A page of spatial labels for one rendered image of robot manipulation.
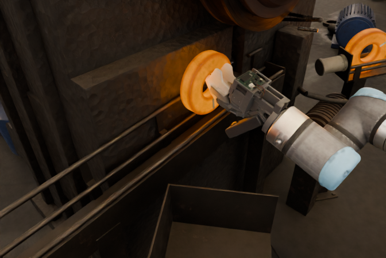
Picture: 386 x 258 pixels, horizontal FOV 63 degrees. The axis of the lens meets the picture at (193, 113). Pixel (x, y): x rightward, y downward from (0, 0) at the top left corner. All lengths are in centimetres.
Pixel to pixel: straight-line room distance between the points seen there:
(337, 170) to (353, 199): 104
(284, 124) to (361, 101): 21
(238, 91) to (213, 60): 11
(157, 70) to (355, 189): 125
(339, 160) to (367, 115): 16
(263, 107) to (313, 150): 13
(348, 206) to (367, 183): 20
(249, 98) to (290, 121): 9
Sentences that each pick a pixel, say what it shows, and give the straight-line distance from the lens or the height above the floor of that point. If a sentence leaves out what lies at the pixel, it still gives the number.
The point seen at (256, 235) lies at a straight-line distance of 69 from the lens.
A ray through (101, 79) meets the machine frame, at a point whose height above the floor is 87.
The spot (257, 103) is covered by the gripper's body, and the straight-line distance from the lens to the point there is 68.
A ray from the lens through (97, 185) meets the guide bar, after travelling 71.
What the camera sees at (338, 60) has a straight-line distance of 119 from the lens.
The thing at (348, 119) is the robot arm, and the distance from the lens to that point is 77.
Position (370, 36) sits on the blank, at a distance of 123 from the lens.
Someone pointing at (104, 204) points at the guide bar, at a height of 68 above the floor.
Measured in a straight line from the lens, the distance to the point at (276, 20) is 88.
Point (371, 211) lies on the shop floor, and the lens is 166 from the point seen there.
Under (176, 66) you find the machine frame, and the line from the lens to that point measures 76.
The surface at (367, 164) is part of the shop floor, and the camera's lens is 189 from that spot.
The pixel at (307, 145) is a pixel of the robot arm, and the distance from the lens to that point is 64.
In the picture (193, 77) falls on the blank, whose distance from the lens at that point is 71.
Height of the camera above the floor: 117
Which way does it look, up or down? 35 degrees down
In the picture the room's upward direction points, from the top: 1 degrees counter-clockwise
